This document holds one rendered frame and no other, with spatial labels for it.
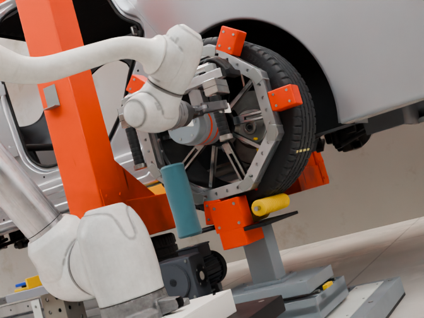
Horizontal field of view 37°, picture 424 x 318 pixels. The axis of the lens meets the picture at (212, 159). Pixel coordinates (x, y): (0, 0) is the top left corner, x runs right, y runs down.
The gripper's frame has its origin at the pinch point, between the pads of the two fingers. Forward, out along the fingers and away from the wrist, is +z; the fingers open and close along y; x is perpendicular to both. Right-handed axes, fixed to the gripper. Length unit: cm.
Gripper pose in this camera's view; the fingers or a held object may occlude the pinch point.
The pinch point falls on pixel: (208, 115)
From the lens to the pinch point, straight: 195.3
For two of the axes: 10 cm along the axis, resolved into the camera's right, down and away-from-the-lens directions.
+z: 4.5, -0.5, 8.9
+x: -2.7, -9.6, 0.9
